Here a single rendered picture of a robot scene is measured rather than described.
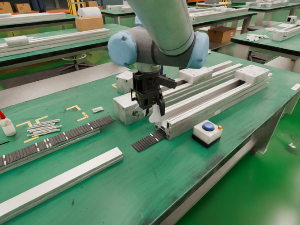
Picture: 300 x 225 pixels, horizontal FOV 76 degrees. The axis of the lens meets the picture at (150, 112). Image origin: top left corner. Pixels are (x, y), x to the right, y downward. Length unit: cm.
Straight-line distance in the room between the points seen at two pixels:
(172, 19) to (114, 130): 62
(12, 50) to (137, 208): 181
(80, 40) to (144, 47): 187
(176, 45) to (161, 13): 9
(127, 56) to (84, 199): 43
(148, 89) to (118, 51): 21
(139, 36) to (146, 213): 46
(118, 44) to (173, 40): 15
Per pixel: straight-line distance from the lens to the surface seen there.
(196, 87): 108
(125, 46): 44
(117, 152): 70
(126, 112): 82
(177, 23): 32
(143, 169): 68
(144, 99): 60
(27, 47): 214
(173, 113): 83
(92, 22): 284
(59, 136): 82
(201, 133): 76
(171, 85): 68
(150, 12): 28
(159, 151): 74
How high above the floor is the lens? 130
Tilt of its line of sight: 34 degrees down
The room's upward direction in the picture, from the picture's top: straight up
